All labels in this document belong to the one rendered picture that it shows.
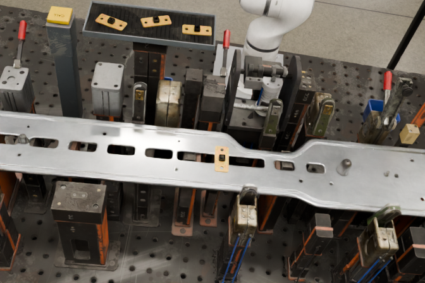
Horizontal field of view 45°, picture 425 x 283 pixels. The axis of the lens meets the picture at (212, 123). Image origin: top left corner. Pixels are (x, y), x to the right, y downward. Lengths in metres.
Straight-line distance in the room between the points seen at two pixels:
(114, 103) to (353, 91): 1.06
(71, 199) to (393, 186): 0.86
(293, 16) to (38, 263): 1.05
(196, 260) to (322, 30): 2.26
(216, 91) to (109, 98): 0.30
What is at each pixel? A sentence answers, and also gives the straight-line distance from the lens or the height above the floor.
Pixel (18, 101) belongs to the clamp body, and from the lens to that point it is 1.51.
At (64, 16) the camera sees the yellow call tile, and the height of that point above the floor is 1.16.
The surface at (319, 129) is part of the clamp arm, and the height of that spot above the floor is 1.01.
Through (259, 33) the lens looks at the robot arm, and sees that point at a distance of 1.70.
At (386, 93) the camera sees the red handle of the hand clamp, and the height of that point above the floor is 1.11.
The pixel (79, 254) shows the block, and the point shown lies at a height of 0.74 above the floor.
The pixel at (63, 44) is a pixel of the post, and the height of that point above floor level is 1.08.
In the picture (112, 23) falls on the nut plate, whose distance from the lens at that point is 1.48.
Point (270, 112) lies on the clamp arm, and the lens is 1.44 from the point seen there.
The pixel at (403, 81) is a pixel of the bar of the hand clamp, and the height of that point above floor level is 1.21.
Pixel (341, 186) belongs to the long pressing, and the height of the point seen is 1.00.
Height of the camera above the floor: 2.13
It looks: 51 degrees down
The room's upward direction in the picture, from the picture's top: 11 degrees clockwise
